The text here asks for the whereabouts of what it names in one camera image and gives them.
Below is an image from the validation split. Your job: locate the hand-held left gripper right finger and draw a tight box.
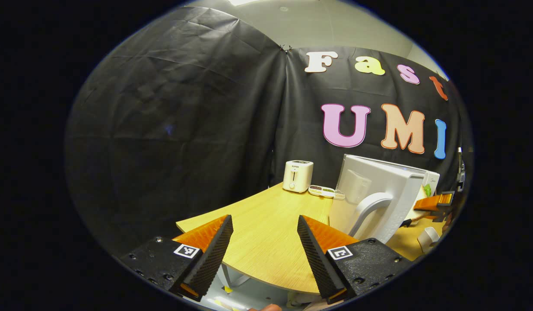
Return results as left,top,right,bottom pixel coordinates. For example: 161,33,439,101
297,215,412,304

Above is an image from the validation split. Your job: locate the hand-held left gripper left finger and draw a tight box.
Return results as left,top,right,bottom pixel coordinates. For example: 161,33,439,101
120,215,234,302

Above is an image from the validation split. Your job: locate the white microwave oven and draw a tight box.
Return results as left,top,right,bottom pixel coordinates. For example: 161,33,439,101
329,154,441,244

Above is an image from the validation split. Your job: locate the small white square cup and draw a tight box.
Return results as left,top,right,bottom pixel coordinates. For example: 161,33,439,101
417,226,441,253

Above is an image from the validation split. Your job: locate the white seasoning tray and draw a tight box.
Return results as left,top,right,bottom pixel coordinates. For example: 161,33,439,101
308,185,346,200

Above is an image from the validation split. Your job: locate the white toaster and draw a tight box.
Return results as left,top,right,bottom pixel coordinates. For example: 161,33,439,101
282,160,314,194

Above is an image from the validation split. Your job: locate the black backdrop cloth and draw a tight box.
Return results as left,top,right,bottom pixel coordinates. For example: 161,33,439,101
64,6,472,255

